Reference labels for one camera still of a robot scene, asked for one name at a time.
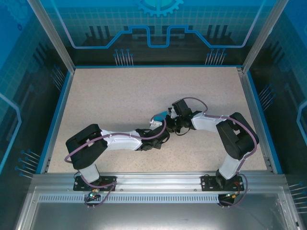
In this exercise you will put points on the blue paper sheet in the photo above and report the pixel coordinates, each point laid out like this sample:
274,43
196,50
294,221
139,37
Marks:
163,113

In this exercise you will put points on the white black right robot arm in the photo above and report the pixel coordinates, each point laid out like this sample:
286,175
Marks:
206,122

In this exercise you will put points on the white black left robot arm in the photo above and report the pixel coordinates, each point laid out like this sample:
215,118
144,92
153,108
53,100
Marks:
120,143

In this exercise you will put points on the blue table edge trim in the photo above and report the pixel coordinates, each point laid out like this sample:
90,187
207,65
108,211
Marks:
158,66
263,119

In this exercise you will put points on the aluminium mounting rail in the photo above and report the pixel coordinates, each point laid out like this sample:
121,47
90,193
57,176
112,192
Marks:
158,179

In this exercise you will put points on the aluminium side rail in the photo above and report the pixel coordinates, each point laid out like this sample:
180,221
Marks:
249,100

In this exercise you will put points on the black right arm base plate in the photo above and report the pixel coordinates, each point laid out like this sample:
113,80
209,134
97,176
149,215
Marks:
206,188

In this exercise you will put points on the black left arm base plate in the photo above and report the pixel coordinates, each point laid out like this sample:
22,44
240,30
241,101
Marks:
77,188

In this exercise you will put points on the blue printed enclosure panel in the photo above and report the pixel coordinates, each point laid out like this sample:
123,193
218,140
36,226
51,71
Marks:
19,72
158,14
287,72

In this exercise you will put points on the aluminium frame post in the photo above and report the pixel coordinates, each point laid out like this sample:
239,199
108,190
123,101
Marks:
54,36
263,36

